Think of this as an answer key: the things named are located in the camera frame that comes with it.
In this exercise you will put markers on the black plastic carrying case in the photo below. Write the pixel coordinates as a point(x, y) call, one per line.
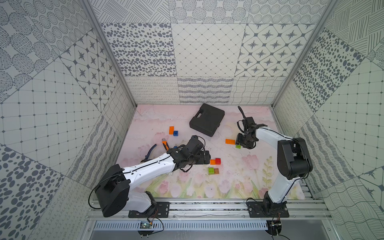
point(207, 119)

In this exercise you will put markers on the right controller board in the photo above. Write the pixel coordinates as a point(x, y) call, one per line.
point(274, 228)

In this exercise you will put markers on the left controller board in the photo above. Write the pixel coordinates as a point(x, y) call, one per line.
point(145, 229)

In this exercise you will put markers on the controller board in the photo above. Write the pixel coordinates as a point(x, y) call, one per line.
point(145, 229)
point(274, 228)

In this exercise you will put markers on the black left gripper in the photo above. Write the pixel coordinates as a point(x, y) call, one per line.
point(202, 157)

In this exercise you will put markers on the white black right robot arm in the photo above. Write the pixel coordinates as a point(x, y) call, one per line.
point(293, 159)

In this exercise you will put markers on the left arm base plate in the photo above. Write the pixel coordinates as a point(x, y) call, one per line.
point(159, 210)

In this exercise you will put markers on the orange handled tool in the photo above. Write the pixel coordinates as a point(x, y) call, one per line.
point(165, 144)

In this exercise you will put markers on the small green lego brick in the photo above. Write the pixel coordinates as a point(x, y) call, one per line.
point(211, 171)

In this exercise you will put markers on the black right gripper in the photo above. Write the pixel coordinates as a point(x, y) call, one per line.
point(239, 141)

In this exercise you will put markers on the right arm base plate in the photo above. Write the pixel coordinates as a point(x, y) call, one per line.
point(264, 210)

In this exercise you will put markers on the blue handled pliers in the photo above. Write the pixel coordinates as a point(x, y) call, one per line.
point(148, 154)

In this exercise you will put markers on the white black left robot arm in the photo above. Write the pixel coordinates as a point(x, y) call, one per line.
point(115, 191)

